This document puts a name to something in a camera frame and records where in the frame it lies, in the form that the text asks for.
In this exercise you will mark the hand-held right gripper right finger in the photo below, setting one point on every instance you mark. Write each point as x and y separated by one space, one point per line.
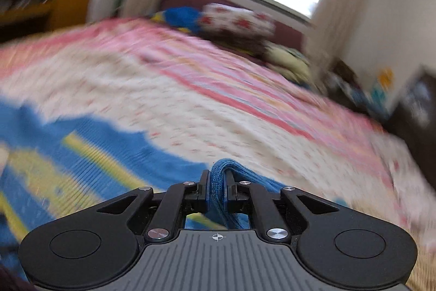
227 195

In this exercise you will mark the dark plaid pillow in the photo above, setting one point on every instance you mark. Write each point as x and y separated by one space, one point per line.
238 40

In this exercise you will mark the pale yellow pillow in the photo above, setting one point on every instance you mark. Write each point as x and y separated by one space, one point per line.
289 64

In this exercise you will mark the red floral pillow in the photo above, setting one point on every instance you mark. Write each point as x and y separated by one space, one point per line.
238 20

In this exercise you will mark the blue knit sweater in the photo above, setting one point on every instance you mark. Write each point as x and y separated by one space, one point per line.
102 137

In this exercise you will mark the cherry print bed sheet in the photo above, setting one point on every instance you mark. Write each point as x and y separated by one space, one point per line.
211 90

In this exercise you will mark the yellow and blue packet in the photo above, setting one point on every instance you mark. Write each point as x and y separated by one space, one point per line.
383 86

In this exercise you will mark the dark wooden cabinet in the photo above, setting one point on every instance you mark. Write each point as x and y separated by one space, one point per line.
415 127

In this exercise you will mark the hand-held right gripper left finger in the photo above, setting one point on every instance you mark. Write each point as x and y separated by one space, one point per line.
205 195

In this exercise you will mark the blue and yellow cloth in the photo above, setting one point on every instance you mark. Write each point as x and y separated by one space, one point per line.
177 16

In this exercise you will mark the cluttered nightstand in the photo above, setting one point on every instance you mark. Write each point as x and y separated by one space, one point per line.
351 86

